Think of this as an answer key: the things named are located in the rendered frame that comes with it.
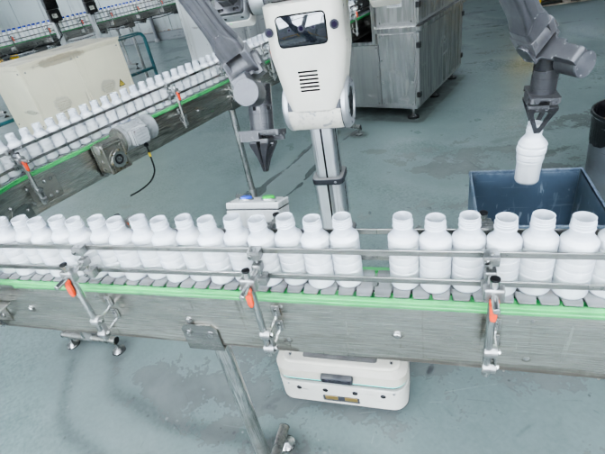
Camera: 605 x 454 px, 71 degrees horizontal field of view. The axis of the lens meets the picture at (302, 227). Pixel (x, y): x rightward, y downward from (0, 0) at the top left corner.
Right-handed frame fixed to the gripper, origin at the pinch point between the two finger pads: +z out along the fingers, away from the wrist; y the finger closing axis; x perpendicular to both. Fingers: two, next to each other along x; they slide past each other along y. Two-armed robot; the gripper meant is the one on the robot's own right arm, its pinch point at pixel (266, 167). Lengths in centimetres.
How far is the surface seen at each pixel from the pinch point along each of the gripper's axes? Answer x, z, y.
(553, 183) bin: 47, 13, 74
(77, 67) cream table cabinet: 264, -80, -291
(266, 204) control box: -3.9, 8.2, 0.8
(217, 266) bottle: -17.1, 19.6, -6.8
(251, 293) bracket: -25.3, 22.1, 4.7
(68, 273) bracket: -26, 19, -40
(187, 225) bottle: -17.9, 10.1, -12.4
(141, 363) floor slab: 64, 102, -102
